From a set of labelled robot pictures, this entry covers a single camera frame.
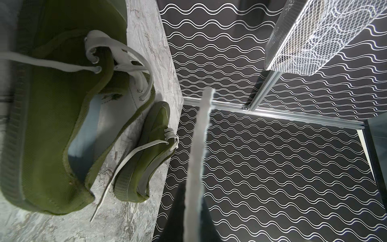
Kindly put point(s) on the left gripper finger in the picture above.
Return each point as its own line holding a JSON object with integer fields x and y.
{"x": 173, "y": 231}

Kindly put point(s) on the olive green shoe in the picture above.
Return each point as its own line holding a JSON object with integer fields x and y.
{"x": 157, "y": 144}
{"x": 67, "y": 52}

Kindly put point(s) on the light blue insole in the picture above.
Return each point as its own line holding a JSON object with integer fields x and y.
{"x": 104, "y": 120}

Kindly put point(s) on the white wire basket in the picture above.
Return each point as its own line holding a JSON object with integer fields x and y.
{"x": 310, "y": 33}

